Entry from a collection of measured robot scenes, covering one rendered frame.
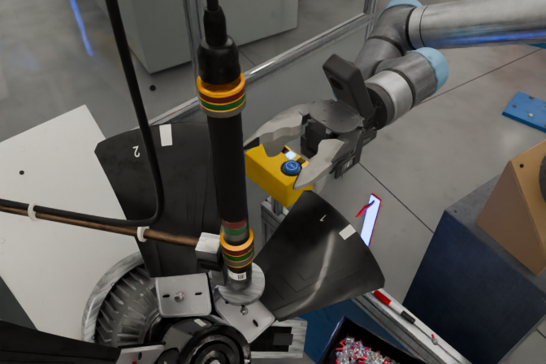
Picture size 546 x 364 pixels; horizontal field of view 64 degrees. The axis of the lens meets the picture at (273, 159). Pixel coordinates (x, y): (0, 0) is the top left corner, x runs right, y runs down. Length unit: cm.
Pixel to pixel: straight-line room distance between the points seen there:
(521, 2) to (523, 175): 43
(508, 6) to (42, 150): 78
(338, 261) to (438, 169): 199
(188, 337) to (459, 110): 279
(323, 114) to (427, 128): 243
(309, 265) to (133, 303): 30
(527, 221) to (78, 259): 90
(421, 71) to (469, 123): 245
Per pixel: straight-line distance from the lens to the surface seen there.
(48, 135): 87
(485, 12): 75
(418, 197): 256
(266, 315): 75
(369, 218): 95
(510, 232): 112
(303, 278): 78
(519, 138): 317
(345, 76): 54
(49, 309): 89
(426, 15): 80
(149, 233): 63
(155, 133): 69
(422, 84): 70
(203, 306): 69
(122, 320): 80
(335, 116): 59
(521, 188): 105
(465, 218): 118
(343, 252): 82
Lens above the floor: 186
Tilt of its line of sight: 45 degrees down
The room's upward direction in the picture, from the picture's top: straight up
